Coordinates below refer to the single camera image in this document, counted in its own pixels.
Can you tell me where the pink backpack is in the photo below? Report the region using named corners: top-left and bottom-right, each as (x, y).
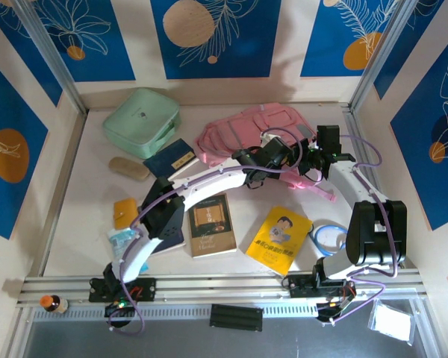
top-left (193, 104), bottom-right (339, 204)

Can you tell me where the brown paperback book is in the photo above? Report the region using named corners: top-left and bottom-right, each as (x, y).
top-left (187, 192), bottom-right (238, 258)

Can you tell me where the yellow cartoon cover book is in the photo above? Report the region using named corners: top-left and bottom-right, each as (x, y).
top-left (245, 206), bottom-right (314, 277)

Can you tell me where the navy book with cream label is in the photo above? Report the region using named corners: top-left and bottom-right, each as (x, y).
top-left (142, 138), bottom-right (199, 179)

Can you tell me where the navy notebook with yellow tag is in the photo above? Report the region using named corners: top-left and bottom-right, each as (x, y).
top-left (149, 227), bottom-right (187, 257)

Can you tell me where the tan pencil case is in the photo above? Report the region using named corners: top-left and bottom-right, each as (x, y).
top-left (108, 156), bottom-right (151, 183)

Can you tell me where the mint green zip case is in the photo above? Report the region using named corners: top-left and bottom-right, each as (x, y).
top-left (102, 87), bottom-right (182, 160)

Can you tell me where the blue tissue pack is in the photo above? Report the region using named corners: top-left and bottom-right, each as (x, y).
top-left (106, 227), bottom-right (150, 273)

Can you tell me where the blue stethoscope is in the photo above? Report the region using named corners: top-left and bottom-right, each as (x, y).
top-left (308, 223), bottom-right (350, 258)

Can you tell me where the black slotted plate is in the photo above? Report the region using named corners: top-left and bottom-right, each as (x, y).
top-left (209, 304), bottom-right (264, 332)

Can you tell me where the clear plastic bag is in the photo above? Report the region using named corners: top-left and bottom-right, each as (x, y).
top-left (368, 300), bottom-right (414, 342)

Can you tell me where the orange capped small bottle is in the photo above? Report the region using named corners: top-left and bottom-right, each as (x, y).
top-left (40, 294), bottom-right (70, 314)

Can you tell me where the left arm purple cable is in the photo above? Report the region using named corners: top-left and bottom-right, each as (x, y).
top-left (108, 128), bottom-right (317, 336)

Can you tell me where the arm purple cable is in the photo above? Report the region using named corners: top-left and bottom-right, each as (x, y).
top-left (108, 128), bottom-right (317, 336)
top-left (319, 134), bottom-right (400, 325)

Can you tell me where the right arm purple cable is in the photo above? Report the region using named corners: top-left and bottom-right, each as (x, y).
top-left (319, 134), bottom-right (400, 325)

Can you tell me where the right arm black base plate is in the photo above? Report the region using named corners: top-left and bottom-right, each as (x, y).
top-left (282, 274), bottom-right (358, 299)

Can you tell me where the aluminium mounting rail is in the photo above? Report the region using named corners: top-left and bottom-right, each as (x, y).
top-left (16, 270), bottom-right (429, 309)

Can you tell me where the aluminium frame post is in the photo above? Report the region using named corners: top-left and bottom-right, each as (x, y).
top-left (349, 0), bottom-right (415, 115)
top-left (13, 0), bottom-right (90, 116)

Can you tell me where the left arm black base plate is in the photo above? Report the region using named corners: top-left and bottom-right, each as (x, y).
top-left (88, 276), bottom-right (158, 303)

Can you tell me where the white slotted cable channel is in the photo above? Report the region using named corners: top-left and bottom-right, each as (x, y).
top-left (33, 305), bottom-right (318, 321)

